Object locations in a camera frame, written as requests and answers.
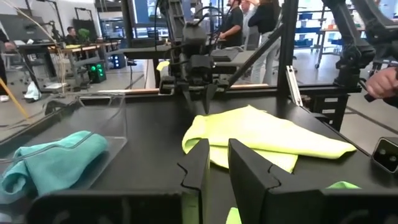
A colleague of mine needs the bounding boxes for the black keyboard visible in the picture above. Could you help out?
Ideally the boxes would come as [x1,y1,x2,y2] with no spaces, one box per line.
[210,49,241,62]

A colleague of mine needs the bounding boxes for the wooden top work table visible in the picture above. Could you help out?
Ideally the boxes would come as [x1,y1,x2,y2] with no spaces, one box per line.
[49,42,121,78]

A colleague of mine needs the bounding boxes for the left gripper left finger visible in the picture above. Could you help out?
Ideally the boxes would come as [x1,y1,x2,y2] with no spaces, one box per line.
[26,139,211,224]

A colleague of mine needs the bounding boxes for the black computer green lights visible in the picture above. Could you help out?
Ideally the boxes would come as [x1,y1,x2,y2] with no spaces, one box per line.
[86,60,107,84]

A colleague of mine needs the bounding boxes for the black office desk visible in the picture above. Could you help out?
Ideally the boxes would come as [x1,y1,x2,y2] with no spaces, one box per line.
[17,42,58,93]

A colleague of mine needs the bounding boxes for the person's hand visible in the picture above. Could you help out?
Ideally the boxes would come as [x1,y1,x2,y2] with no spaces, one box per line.
[365,67,398,100]

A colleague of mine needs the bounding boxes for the yellow-green microfiber towel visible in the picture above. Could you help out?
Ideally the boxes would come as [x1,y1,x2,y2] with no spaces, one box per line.
[182,105,358,174]

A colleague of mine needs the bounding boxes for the teal blue microfiber towel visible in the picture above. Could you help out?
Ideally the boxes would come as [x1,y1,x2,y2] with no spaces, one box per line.
[0,130,109,205]

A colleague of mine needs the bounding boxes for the grey desk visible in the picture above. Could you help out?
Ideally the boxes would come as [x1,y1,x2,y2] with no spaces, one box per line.
[211,49,265,77]

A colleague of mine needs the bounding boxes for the black computer blue lights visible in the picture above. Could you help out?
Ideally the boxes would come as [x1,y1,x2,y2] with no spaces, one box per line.
[110,53,127,70]

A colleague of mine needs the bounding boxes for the person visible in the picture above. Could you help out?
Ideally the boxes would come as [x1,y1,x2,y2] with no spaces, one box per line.
[0,29,16,103]
[247,0,280,85]
[217,0,245,49]
[63,26,80,46]

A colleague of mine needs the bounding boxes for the silver aluminium bar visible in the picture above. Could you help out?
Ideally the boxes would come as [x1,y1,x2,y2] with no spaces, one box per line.
[285,64,304,107]

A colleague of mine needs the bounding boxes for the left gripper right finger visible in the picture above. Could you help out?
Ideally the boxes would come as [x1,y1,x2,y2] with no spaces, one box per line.
[228,138,398,224]

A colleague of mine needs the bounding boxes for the yellow cable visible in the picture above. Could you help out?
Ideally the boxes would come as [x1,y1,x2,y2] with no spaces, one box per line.
[0,77,29,119]

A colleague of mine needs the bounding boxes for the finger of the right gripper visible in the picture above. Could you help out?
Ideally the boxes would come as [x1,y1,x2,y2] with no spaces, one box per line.
[202,83,218,115]
[182,88,197,114]

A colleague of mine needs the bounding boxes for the black box white labels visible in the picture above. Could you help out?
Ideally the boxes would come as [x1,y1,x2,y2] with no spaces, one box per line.
[306,91,351,131]

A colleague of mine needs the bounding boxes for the black diagonal beam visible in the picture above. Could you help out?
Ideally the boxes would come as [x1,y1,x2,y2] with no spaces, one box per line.
[226,24,284,90]

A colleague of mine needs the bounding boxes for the black vertical frame post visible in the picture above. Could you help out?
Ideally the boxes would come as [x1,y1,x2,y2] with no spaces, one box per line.
[277,0,300,97]

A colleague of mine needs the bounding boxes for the clear plastic bin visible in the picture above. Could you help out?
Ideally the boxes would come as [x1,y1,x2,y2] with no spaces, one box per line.
[0,92,129,200]

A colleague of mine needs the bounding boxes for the white plastic bag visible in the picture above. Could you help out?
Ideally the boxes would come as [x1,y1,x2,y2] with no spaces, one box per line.
[24,81,42,101]

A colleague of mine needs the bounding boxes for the black table-level camera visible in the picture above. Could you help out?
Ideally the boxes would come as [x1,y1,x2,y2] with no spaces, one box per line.
[371,136,398,174]

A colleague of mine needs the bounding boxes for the yellow tape tag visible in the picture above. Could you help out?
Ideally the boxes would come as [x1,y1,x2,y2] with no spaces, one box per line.
[156,60,171,72]

